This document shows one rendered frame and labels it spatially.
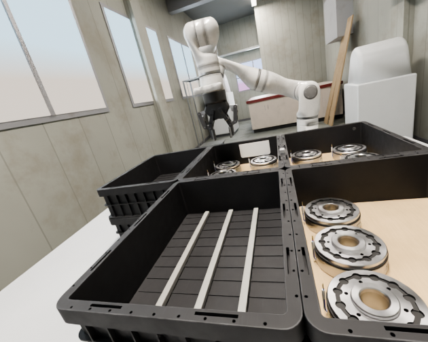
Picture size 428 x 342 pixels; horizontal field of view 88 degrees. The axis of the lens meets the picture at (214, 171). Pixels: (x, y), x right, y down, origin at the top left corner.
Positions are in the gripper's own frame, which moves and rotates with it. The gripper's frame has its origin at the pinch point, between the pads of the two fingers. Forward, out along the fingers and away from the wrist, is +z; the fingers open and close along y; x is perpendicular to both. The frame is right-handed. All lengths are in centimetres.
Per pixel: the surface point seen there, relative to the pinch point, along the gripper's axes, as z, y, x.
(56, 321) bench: 30, 40, 47
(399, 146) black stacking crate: 9.3, -47.1, 9.5
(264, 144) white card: 10.1, -12.5, -17.9
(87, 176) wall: 35, 171, -101
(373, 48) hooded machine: -25, -139, -256
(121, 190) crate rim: 8.3, 31.0, 19.6
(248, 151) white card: 12.2, -5.3, -18.0
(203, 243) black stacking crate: 17.5, 1.1, 35.3
